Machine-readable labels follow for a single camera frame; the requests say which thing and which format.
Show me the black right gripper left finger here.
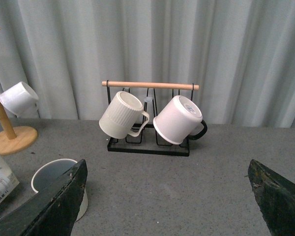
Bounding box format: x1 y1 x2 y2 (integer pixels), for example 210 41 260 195
0 159 88 236

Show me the black wire mug rack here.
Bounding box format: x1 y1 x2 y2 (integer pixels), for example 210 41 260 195
102 80 199 156

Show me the wooden mug tree stand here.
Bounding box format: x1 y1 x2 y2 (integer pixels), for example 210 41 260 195
0 103 38 156

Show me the white mug black handle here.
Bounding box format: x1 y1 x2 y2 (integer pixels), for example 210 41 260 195
153 95 207 145

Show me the cream ribbed hanging mug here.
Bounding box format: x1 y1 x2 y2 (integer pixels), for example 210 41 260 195
99 91 149 139

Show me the white mug on tree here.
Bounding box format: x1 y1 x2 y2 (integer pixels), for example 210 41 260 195
0 82 39 116

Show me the cream ribbed mug grey inside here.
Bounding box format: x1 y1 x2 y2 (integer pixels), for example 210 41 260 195
31 159 89 221

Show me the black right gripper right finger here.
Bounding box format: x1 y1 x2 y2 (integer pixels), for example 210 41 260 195
248 159 295 236

